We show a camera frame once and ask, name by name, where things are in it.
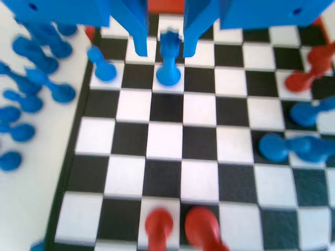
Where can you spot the blue chess bishop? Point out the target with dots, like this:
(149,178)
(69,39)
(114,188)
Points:
(62,92)
(305,113)

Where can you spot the blue chess pawn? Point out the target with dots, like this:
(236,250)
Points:
(9,115)
(23,132)
(31,103)
(273,147)
(10,160)
(103,70)

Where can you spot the blue chess queen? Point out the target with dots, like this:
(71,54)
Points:
(23,81)
(168,70)

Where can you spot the red chess pawn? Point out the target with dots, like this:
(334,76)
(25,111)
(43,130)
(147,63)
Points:
(298,81)
(158,227)

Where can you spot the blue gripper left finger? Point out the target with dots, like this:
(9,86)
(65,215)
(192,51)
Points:
(140,26)

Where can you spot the blue chess piece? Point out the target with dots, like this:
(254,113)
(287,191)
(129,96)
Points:
(68,30)

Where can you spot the blue chess knight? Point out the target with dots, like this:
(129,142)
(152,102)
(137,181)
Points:
(58,48)
(44,62)

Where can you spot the black and white chessboard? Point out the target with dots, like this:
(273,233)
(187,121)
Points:
(199,146)

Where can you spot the blue chess king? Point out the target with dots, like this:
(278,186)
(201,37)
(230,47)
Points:
(319,151)

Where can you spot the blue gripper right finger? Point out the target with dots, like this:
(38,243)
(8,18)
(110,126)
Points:
(192,26)

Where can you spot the red chess bishop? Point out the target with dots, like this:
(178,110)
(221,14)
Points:
(201,227)

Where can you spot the red chess queen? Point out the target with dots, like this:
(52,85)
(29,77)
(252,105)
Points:
(324,56)

